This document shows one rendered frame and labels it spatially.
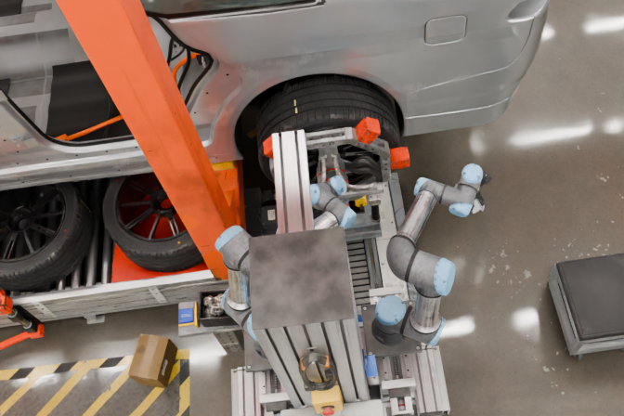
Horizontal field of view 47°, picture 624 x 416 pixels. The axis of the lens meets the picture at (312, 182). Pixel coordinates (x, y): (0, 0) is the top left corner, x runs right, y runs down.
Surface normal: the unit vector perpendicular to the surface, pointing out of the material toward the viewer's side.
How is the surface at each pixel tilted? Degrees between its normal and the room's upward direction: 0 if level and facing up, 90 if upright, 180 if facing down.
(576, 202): 0
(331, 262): 0
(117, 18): 90
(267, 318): 0
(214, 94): 90
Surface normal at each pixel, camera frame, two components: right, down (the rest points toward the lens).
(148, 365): -0.11, -0.50
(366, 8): 0.07, 0.73
